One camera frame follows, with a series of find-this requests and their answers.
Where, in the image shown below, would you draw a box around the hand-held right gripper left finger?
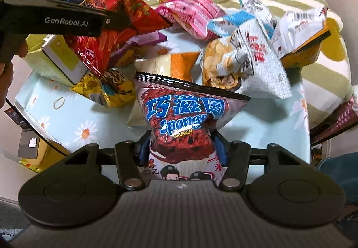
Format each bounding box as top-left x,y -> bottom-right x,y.
64,131 -> 153,191

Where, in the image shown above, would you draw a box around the yellow flat packet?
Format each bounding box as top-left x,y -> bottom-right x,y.
19,136 -> 70,174

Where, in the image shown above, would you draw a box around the white zigzag-edged snack packet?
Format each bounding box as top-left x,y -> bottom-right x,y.
238,0 -> 277,39

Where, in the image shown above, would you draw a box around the grey white chips bag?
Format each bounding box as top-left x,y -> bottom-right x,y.
202,23 -> 293,99

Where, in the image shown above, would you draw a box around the light blue daisy cloth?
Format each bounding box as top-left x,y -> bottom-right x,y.
14,27 -> 311,165

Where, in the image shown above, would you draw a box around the pink snack packet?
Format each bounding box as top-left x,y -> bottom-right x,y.
155,0 -> 226,40

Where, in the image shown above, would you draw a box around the cream orange snack packet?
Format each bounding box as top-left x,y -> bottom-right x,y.
127,52 -> 201,127

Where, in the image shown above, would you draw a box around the maroon quilted bag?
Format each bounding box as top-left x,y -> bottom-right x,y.
310,99 -> 358,146

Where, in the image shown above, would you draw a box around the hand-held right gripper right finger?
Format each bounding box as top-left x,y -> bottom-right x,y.
213,131 -> 303,192

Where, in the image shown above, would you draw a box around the white orange snack bag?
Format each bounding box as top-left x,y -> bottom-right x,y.
273,6 -> 332,68

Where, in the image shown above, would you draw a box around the purple snack packet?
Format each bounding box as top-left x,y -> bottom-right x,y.
110,31 -> 167,67

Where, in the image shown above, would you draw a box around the blue denim trousers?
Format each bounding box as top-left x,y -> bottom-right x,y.
317,153 -> 358,199

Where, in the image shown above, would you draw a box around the gold yellow snack bag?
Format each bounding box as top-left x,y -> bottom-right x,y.
70,68 -> 136,109

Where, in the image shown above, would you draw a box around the green cardboard box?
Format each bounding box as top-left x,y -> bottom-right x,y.
24,0 -> 135,87

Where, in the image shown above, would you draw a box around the red snack bag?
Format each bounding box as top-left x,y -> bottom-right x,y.
64,0 -> 172,76

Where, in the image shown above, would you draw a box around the blue white snack packet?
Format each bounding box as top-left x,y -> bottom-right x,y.
207,12 -> 247,40

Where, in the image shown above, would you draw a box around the grey card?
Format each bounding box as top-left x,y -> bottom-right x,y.
18,129 -> 42,159

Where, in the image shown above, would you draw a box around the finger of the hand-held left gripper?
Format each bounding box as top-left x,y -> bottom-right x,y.
101,11 -> 172,32

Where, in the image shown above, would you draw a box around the brown purple snack bag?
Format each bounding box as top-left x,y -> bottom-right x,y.
134,71 -> 251,181

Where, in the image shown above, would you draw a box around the person's left hand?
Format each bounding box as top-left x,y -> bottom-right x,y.
0,40 -> 29,109

